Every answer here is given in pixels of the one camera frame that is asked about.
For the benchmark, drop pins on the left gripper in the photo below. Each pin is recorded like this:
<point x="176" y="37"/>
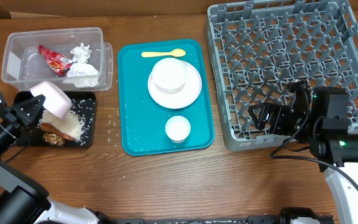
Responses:
<point x="19" y="111"/>

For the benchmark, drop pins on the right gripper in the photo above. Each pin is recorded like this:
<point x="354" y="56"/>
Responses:
<point x="278" y="116"/>

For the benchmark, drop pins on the brown food scrap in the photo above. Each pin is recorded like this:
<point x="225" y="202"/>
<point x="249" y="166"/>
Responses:
<point x="53" y="139"/>

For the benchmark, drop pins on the white rice pile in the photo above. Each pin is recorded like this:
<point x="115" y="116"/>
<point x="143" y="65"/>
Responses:
<point x="78" y="123"/>

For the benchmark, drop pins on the red snack wrapper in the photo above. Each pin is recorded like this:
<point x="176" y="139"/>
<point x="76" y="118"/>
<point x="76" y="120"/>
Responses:
<point x="59" y="63"/>

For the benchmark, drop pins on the white napkin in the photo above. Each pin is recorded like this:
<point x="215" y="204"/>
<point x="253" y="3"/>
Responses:
<point x="81" y="73"/>

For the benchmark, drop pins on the large white plate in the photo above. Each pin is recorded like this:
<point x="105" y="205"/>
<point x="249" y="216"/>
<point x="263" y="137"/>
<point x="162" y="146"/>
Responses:
<point x="178" y="99"/>

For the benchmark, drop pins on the white plastic cup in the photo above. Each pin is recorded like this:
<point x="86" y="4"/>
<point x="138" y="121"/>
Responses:
<point x="177" y="129"/>

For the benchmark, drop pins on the small white bowl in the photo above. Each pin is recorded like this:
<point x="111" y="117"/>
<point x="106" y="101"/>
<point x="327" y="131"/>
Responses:
<point x="169" y="74"/>

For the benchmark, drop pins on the yellow plastic spoon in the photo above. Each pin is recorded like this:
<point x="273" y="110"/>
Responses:
<point x="173" y="53"/>

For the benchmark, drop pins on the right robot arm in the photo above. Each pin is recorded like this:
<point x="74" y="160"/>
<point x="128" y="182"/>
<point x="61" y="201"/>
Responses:
<point x="316" y="130"/>

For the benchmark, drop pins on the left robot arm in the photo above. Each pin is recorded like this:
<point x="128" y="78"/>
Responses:
<point x="22" y="199"/>

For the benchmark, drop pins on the clear plastic waste bin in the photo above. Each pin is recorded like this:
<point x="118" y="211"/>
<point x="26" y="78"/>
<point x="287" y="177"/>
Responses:
<point x="24" y="67"/>

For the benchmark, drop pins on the grey dishwasher rack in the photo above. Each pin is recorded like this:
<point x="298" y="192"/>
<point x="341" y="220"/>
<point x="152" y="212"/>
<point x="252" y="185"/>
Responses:
<point x="257" y="47"/>

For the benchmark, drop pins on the black plastic tray bin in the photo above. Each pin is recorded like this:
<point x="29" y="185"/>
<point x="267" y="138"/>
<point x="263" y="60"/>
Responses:
<point x="36" y="139"/>

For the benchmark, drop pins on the teal plastic tray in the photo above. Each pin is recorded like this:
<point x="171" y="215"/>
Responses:
<point x="142" y="119"/>

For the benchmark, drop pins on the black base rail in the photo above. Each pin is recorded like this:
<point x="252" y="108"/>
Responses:
<point x="287" y="215"/>

